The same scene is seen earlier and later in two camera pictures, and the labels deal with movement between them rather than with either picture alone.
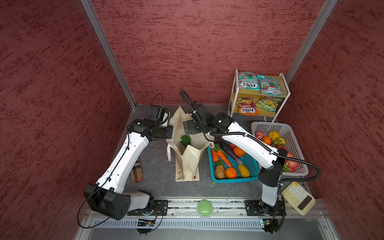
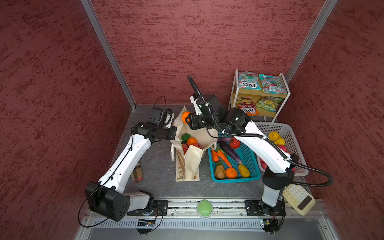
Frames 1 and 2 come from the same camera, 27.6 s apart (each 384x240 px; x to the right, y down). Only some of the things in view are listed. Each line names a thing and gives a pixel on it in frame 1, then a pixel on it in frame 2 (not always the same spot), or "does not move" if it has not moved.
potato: [220, 173] does not move
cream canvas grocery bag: [188, 160] does not move
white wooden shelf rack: [255, 103] does not move
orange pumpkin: [239, 152] to [191, 141]
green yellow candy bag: [269, 103] does not move
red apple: [292, 165] to [185, 148]
